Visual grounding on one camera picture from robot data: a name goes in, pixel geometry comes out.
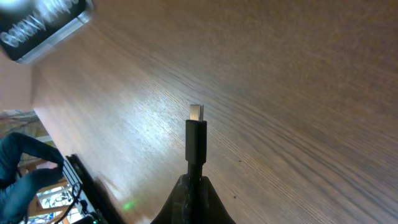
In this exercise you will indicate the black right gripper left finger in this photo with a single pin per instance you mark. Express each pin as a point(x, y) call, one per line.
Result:
point(178, 205)

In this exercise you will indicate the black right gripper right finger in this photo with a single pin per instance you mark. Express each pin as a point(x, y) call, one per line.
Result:
point(212, 210)

